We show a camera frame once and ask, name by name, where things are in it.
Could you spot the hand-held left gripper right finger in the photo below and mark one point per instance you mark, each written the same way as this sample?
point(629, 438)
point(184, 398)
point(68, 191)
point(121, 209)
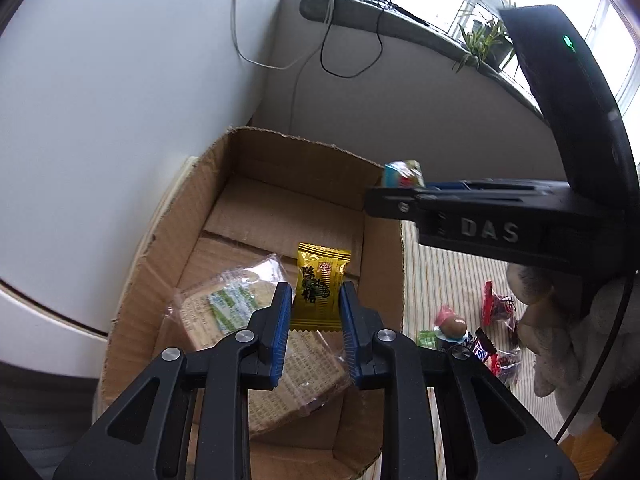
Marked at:
point(350, 331)

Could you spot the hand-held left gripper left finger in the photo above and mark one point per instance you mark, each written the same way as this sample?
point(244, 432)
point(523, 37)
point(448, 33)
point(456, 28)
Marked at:
point(282, 321)

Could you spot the colourful small candy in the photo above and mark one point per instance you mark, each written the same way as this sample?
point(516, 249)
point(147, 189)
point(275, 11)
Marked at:
point(402, 172)

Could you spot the grey window sill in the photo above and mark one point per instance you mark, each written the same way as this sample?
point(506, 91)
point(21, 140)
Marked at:
point(400, 22)

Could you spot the yellow candy packet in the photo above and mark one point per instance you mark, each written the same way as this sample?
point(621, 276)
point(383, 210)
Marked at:
point(320, 270)

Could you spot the clear braised egg packet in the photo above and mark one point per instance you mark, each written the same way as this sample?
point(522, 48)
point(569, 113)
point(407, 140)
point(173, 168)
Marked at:
point(452, 325)

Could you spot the cardboard box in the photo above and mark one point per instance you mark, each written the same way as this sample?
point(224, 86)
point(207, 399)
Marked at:
point(165, 240)

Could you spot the green candy packet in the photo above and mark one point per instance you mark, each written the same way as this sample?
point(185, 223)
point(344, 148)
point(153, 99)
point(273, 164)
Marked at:
point(426, 339)

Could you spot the red-edged clear date packet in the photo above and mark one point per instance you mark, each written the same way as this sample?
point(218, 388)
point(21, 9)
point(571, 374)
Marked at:
point(505, 364)
point(495, 307)

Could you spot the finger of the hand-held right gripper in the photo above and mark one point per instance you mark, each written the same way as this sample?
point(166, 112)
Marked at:
point(450, 186)
point(390, 202)

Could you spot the green potted plant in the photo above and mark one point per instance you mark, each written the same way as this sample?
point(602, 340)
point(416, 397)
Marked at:
point(482, 35)

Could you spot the person's right hand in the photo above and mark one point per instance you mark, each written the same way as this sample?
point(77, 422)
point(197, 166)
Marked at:
point(560, 360)

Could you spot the brown chocolate bar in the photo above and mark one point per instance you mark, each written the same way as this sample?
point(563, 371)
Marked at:
point(482, 347)

